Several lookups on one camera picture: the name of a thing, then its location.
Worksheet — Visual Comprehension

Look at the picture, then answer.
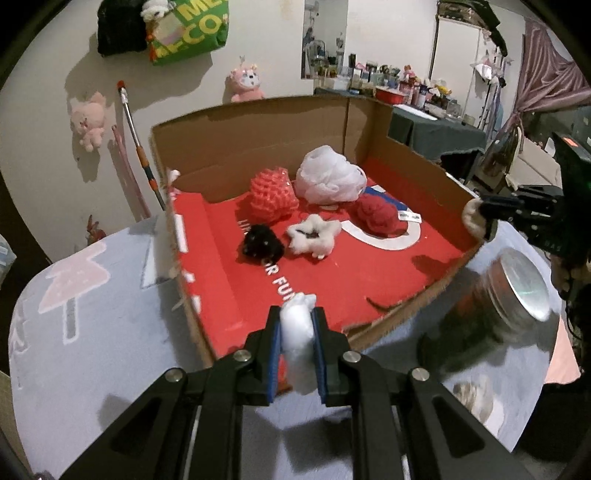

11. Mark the red knit plush doll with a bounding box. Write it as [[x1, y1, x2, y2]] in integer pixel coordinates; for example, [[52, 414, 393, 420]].
[[348, 184, 424, 239]]

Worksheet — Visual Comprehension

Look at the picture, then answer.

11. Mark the white dog plush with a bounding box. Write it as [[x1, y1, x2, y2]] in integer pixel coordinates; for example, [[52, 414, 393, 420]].
[[140, 0, 175, 22]]

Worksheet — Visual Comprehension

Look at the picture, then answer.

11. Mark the clear jar with metal lid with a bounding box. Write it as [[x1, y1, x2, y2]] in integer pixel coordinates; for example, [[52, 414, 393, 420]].
[[417, 246, 553, 376]]

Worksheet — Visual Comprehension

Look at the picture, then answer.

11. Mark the red-lined cardboard box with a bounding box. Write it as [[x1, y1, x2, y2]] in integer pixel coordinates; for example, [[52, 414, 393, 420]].
[[150, 94, 486, 366]]

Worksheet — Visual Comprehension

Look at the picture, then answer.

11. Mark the white wardrobe rack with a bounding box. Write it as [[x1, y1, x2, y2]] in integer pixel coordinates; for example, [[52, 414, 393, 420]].
[[429, 0, 514, 136]]

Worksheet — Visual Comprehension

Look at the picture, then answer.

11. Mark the person's right hand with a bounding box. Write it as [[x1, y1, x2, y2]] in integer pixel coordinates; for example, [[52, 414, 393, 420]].
[[551, 255, 579, 297]]

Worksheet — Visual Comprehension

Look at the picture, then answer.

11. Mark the black scrunchie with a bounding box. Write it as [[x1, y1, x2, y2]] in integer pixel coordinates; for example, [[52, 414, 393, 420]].
[[240, 223, 285, 263]]

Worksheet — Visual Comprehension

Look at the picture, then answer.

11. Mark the red mesh ball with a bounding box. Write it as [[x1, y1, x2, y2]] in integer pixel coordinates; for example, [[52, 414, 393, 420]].
[[249, 167, 299, 223]]

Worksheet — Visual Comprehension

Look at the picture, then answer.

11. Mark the pink cat plush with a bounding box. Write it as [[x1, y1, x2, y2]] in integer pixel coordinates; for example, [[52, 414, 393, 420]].
[[229, 57, 267, 103]]

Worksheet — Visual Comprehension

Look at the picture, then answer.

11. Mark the pink pig plush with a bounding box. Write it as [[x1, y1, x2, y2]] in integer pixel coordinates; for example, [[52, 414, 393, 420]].
[[69, 91, 108, 151]]

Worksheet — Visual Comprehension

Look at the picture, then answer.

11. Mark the pink plastic stick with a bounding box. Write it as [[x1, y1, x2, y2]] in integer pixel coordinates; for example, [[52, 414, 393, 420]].
[[110, 124, 153, 221]]

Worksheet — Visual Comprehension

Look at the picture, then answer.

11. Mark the mop stick with orange grip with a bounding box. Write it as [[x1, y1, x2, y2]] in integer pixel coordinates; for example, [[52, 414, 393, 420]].
[[116, 80, 167, 212]]

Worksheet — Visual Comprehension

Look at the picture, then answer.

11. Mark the beige scrunchie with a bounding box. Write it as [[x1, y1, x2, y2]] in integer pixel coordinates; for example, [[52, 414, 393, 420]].
[[462, 197, 498, 241]]

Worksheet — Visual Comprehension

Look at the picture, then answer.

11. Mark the row of cosmetic bottles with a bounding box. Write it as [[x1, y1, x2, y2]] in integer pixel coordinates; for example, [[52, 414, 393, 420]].
[[313, 50, 463, 117]]

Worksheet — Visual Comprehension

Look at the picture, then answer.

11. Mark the white fluffy pompom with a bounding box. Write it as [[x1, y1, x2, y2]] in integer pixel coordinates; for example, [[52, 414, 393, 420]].
[[279, 292, 322, 394]]

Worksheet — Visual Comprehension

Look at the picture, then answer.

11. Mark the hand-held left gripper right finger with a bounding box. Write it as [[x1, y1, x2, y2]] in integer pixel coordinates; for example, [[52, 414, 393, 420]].
[[311, 308, 536, 480]]

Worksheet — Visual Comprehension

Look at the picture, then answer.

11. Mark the white bath loofah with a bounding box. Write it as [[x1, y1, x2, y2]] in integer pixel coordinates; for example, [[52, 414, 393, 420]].
[[294, 145, 368, 206]]

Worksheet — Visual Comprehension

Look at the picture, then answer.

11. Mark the pink curtain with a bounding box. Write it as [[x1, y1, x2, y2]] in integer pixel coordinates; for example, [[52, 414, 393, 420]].
[[501, 17, 591, 140]]

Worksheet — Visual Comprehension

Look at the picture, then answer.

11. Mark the green tote bag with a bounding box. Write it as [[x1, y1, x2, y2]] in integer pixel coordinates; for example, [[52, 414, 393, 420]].
[[146, 0, 230, 66]]

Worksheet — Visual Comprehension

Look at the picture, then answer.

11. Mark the desk with dark green cloth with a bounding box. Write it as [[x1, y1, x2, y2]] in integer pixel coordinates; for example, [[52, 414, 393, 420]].
[[313, 87, 488, 163]]

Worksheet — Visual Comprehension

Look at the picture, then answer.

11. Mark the wall mirror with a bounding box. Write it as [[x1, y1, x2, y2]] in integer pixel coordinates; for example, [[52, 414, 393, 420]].
[[300, 0, 349, 80]]

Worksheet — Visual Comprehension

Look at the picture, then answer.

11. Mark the black bag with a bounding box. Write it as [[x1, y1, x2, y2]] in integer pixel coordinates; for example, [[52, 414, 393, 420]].
[[96, 0, 149, 57]]

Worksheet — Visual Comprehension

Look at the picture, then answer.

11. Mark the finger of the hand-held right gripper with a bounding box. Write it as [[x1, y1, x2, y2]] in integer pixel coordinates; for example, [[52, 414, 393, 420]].
[[482, 217, 536, 241], [478, 193, 532, 220]]

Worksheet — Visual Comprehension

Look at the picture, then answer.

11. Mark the white fluffy scrunchie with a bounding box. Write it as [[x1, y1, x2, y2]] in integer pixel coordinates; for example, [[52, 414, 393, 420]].
[[286, 213, 343, 260]]

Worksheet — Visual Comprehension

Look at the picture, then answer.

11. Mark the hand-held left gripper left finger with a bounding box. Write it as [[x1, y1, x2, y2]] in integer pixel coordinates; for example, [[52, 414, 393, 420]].
[[60, 305, 283, 480]]

